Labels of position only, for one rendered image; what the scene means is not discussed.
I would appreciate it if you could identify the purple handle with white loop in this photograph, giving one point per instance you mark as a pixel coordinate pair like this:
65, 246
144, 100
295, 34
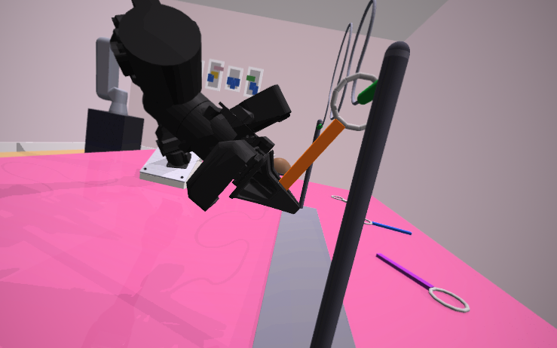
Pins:
425, 284

